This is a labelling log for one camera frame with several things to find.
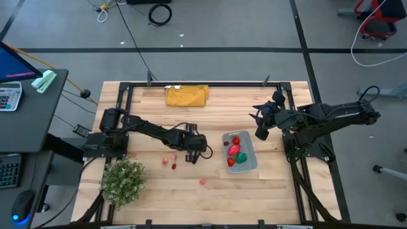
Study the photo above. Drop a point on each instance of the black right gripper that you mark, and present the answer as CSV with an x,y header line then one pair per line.
x,y
283,119

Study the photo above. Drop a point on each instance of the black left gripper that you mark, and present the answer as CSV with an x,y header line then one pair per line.
x,y
194,143

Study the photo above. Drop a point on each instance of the small pink toy fruit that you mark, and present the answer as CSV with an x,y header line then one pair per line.
x,y
202,182
165,161

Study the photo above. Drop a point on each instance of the light grey plastic bin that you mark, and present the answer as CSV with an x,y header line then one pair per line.
x,y
248,144

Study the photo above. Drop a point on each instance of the red toy strawberry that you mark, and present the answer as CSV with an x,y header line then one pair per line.
x,y
236,140

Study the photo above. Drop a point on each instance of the red toy tomato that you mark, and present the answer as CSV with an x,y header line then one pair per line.
x,y
231,162

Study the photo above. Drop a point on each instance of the large pink toy strawberry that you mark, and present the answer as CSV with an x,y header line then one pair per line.
x,y
234,149

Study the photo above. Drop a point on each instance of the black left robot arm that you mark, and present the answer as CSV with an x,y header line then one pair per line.
x,y
149,128

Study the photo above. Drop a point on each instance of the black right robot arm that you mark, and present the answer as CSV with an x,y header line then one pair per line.
x,y
334,117

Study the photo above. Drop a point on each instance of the black clamp lever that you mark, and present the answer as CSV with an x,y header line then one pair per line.
x,y
149,78
266,80

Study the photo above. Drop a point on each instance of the folded yellow cloth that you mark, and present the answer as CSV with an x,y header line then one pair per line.
x,y
187,97

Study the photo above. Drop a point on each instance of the white cloth label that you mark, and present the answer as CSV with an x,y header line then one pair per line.
x,y
172,86

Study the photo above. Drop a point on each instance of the green artificial plant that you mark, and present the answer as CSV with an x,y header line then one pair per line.
x,y
122,181

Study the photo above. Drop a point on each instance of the black power adapter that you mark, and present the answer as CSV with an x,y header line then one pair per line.
x,y
81,130

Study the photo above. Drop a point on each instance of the grey metal floor base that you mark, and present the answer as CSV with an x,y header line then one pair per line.
x,y
391,93

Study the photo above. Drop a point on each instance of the grey pole with black foot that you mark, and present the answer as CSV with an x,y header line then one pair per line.
x,y
394,173

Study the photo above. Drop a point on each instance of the red cart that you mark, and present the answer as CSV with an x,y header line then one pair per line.
x,y
378,27

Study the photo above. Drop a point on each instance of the black desk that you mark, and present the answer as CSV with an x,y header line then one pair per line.
x,y
31,121

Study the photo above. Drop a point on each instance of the mint green stapler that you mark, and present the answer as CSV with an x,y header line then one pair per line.
x,y
44,81

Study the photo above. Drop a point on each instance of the black caster wheel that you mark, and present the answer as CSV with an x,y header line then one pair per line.
x,y
401,217

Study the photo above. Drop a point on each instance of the black computer mouse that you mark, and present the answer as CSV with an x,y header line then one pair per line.
x,y
22,203

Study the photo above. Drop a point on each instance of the black computer keyboard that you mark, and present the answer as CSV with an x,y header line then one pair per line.
x,y
9,171

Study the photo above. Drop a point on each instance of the grey desk calculator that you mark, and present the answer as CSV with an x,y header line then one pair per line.
x,y
9,95

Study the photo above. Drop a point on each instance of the computer monitor blue screen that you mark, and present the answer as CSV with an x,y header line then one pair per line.
x,y
12,66

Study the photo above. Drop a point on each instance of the black aluminium table frame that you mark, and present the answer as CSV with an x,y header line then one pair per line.
x,y
238,84

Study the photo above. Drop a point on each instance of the black frame bracket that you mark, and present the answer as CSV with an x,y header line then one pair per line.
x,y
148,223
261,223

